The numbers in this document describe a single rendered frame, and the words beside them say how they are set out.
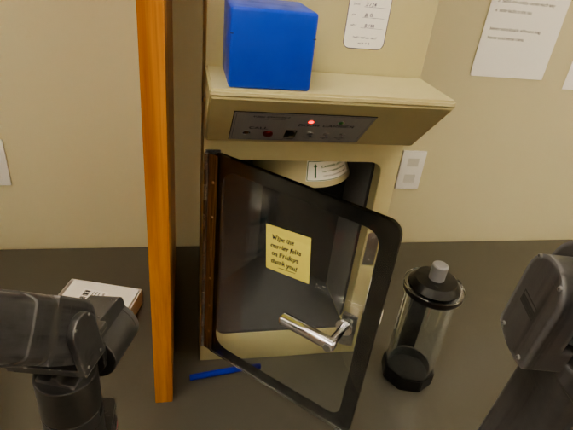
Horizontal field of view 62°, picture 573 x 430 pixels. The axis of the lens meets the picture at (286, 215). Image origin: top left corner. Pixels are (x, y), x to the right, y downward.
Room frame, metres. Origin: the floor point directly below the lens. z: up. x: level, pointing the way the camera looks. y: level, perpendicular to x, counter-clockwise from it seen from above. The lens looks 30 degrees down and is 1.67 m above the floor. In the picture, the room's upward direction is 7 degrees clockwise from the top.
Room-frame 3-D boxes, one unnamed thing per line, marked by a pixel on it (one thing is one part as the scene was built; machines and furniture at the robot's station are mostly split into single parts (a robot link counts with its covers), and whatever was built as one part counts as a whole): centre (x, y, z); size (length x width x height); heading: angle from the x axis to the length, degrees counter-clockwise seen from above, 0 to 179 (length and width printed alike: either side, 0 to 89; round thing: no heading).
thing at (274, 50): (0.62, 0.05, 1.56); 0.10 x 0.10 x 0.09; 14
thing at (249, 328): (0.57, -0.01, 1.19); 0.30 x 0.01 x 0.40; 60
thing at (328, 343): (0.51, -0.06, 1.20); 0.10 x 0.05 x 0.03; 60
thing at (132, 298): (0.74, 0.38, 0.96); 0.16 x 0.12 x 0.04; 87
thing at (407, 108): (0.64, -0.03, 1.46); 0.32 x 0.11 x 0.10; 104
